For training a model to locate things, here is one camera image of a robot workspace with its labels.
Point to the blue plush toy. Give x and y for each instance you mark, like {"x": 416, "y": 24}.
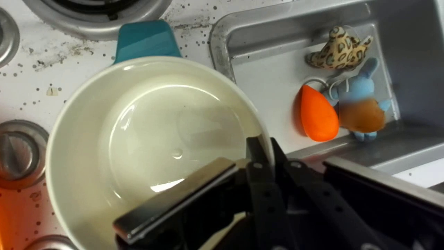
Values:
{"x": 365, "y": 84}

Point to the black coil stove burner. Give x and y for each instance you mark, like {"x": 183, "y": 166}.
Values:
{"x": 92, "y": 26}

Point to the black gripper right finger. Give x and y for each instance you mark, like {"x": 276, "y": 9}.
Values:
{"x": 333, "y": 217}

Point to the metal toy sink basin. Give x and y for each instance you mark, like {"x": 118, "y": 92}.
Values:
{"x": 264, "y": 84}

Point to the orange toy egg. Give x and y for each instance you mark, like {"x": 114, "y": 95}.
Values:
{"x": 316, "y": 116}

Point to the silver stove knob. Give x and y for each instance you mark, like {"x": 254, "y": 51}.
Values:
{"x": 50, "y": 244}
{"x": 6, "y": 37}
{"x": 21, "y": 151}

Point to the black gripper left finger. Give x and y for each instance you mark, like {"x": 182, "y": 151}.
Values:
{"x": 258, "y": 195}

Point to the leopard print plush toy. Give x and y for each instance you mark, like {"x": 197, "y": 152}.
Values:
{"x": 341, "y": 51}

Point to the orange plastic bowl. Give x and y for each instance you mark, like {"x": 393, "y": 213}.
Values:
{"x": 22, "y": 217}

